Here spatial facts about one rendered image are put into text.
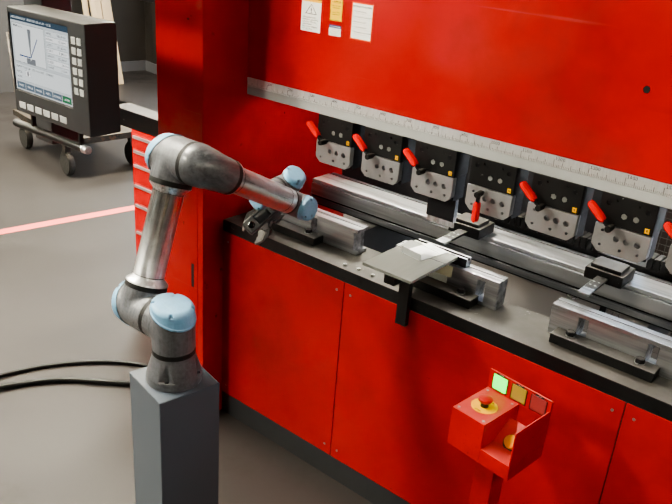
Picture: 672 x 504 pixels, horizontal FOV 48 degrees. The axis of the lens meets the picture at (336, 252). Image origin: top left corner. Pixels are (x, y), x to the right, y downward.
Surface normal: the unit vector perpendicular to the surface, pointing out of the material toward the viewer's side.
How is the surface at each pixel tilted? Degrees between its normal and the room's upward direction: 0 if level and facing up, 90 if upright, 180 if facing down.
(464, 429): 90
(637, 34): 90
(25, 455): 0
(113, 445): 0
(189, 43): 90
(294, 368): 90
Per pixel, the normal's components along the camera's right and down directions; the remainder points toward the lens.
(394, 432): -0.64, 0.27
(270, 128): 0.77, 0.31
